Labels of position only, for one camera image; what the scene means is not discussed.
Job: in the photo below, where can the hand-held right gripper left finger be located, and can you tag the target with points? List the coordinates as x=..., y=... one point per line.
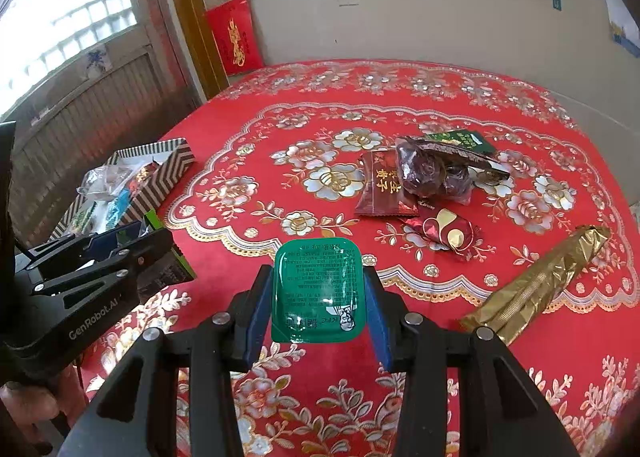
x=257, y=322

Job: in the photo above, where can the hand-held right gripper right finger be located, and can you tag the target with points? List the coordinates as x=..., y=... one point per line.
x=380, y=327

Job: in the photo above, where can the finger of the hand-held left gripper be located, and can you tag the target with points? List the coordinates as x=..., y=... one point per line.
x=125, y=257
x=105, y=237

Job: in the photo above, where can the green sauce cup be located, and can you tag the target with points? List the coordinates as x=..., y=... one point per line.
x=315, y=287

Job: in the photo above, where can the striped cardboard box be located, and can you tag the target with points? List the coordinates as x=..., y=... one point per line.
x=160, y=177

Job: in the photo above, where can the long gold foil packet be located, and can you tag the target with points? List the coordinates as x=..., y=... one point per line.
x=540, y=282

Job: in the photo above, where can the long dark brown packet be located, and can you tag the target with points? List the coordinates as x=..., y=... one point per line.
x=470, y=154

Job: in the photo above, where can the dark green snack packet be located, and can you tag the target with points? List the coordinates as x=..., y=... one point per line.
x=475, y=141

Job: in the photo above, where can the person's left hand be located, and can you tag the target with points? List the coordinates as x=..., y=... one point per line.
x=25, y=409

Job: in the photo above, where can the teal snack packet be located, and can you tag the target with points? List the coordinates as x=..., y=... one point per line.
x=119, y=207

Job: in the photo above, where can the red round candy wrapper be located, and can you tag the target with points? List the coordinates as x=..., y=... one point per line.
x=447, y=232

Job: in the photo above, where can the red floral tablecloth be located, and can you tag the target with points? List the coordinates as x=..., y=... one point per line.
x=320, y=217

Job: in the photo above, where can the wooden slatted panel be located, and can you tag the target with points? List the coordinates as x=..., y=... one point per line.
x=100, y=102

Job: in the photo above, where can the clear bag of dates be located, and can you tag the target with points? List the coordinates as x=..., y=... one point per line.
x=430, y=169

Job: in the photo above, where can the blue snowflake sticker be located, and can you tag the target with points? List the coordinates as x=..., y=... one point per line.
x=96, y=61

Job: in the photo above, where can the glass block window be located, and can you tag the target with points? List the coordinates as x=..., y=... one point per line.
x=65, y=7

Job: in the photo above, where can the wooden door frame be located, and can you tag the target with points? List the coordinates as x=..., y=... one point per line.
x=192, y=22

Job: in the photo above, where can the red wall poster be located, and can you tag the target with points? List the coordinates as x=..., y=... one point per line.
x=235, y=34

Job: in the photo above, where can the wall calendar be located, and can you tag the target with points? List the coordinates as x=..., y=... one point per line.
x=622, y=22

